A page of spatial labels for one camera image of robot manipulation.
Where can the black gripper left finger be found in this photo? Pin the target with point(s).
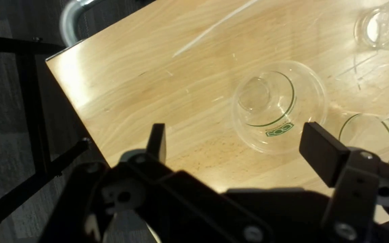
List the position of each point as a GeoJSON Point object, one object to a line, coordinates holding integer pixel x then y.
{"type": "Point", "coordinates": [158, 180]}

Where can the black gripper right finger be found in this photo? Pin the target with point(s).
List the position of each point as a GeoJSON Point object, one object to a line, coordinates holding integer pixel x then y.
{"type": "Point", "coordinates": [324, 153]}

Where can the clear plastic cup green logo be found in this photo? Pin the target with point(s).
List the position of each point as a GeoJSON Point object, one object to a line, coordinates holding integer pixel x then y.
{"type": "Point", "coordinates": [376, 27]}
{"type": "Point", "coordinates": [364, 133]}
{"type": "Point", "coordinates": [270, 103]}

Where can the black metal floor frame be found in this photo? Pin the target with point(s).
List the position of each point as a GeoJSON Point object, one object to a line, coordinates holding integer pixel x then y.
{"type": "Point", "coordinates": [32, 112]}

